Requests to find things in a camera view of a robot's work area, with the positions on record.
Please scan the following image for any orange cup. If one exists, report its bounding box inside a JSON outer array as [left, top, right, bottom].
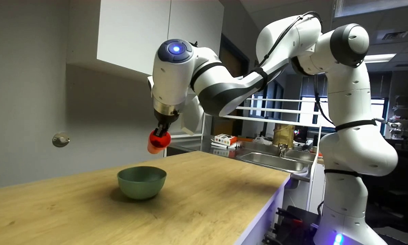
[[147, 129, 172, 154]]

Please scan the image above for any mint green bowl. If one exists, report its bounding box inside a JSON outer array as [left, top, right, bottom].
[[117, 166, 167, 200]]

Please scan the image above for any white and orange box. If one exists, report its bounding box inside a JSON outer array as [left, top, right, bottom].
[[213, 133, 238, 147]]

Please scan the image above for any dark wooden door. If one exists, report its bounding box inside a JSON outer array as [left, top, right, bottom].
[[212, 33, 250, 137]]

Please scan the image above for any steel sink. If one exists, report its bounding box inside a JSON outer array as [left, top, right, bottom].
[[236, 152, 309, 173]]

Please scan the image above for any ceiling light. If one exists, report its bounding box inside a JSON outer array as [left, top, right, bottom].
[[363, 53, 397, 64]]

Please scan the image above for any shelf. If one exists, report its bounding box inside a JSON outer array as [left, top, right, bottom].
[[387, 95, 408, 145]]

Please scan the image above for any ceiling air vent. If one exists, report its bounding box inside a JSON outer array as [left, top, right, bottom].
[[382, 30, 408, 41]]

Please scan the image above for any white wall cabinet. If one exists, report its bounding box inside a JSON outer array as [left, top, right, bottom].
[[66, 0, 224, 77]]

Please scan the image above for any round metal wall knob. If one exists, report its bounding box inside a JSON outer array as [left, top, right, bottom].
[[52, 132, 70, 148]]

